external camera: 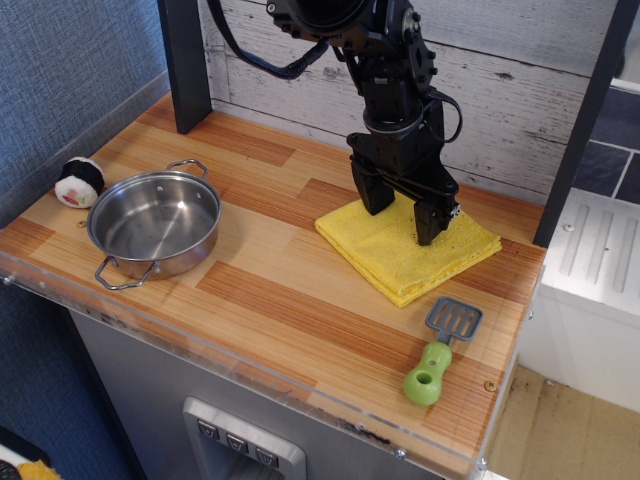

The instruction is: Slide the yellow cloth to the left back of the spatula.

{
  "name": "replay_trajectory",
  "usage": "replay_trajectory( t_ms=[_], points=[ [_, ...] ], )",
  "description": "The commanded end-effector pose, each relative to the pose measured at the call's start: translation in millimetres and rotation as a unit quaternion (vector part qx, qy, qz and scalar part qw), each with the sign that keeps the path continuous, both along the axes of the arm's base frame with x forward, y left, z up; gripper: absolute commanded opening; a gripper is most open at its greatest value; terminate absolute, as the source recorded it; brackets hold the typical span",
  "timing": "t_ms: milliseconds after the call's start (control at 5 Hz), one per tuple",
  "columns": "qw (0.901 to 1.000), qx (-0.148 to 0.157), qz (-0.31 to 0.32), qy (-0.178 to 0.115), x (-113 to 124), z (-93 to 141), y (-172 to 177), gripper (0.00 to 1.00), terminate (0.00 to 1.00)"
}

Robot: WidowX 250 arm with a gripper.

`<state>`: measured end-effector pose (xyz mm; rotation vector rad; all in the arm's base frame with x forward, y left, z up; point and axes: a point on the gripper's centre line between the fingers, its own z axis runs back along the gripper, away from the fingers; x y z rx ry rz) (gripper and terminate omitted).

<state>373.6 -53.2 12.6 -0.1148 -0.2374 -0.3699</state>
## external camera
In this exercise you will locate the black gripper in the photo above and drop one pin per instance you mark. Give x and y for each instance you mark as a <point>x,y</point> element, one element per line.
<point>401,152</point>

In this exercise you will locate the yellow cloth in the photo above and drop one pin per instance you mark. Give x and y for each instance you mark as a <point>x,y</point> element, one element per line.
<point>384,248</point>

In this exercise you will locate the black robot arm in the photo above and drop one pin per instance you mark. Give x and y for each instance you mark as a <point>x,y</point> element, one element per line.
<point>392,68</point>

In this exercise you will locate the white toy sink unit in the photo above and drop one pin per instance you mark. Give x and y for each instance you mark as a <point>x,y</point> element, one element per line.
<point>583,326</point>

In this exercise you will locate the stainless steel pot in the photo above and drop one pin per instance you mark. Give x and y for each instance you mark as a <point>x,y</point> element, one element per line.
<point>155,225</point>

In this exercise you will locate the grey appliance control panel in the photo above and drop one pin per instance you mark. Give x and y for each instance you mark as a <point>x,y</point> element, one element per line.
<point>228,447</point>

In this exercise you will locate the plush sushi roll toy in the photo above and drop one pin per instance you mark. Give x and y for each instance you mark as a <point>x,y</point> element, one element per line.
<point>80,183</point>

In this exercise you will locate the yellow object at corner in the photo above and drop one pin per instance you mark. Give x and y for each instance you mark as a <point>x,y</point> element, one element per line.
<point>37,471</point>

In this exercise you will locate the green handled grey spatula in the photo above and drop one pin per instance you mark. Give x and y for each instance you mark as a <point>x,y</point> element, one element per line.
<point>452,320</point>

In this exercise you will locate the dark grey right post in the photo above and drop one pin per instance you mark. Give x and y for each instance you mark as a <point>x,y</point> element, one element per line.
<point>617,33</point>

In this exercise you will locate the dark grey post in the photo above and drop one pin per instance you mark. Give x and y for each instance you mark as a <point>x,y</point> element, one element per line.
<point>185,59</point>
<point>617,33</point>

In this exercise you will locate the dark grey left post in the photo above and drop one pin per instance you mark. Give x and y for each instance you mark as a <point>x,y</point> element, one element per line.
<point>185,59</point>

